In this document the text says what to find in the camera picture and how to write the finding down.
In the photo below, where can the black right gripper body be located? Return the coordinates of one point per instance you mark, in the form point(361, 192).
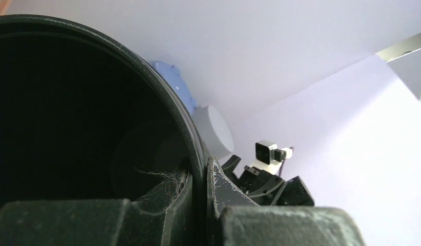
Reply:
point(261, 186)

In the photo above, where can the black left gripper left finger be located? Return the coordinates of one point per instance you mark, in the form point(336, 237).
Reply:
point(74, 208)

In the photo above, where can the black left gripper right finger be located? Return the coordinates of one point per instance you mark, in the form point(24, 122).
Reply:
point(234, 219)

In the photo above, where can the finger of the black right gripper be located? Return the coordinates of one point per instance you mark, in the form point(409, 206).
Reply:
point(229, 166)

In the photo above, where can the grey plastic bucket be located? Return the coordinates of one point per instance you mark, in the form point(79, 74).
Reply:
point(214, 131)

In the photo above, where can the blue plastic bucket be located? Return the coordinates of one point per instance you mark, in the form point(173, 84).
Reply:
point(172, 75)

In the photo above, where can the large black plastic bucket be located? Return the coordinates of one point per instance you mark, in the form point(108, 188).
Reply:
point(74, 99)

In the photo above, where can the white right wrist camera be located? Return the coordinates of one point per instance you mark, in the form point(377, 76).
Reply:
point(270, 158)

